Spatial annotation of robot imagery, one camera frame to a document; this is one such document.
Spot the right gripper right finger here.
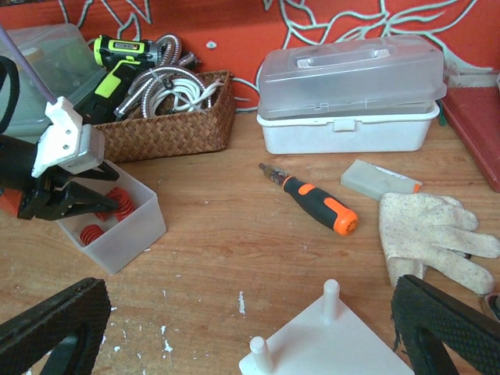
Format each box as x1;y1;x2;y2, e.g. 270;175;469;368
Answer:
391;274;499;374

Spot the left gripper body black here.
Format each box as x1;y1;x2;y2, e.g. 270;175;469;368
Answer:
1;155;74;220

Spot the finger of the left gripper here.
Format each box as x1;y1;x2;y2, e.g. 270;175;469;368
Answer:
58;183;118;217
77;162;120;181

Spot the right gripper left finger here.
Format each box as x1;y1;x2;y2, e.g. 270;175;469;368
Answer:
1;277;111;374

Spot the red spring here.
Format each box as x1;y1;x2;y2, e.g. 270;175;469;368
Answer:
80;224;104;246
95;187;135;222

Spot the white work glove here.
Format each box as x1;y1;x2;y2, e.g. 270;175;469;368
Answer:
378;193;499;295

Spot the white peg base plate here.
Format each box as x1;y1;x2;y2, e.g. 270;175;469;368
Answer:
239;279;413;374

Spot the orange black screwdriver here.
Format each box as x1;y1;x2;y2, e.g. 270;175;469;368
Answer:
259;163;359;236

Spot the translucent plastic spring bin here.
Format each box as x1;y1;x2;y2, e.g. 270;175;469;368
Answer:
57;162;166;274

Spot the red cube block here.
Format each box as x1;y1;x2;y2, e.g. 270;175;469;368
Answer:
0;191;21;217

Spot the woven wicker basket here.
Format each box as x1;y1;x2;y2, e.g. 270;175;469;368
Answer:
97;70;236;163

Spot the grey plastic storage box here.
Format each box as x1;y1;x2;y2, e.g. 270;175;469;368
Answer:
5;23;105;143

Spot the red tray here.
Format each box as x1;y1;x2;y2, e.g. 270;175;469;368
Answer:
442;87;499;192

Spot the white plastic toolbox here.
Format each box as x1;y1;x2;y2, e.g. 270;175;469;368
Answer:
257;35;447;155

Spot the white cable coil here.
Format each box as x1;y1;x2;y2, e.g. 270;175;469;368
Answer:
150;76;226;116

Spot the green yellow cordless drill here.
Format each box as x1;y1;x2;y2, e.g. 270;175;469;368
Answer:
80;35;166;125

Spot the metal flexible hose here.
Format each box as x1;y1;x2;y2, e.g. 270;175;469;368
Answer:
115;33;214;120

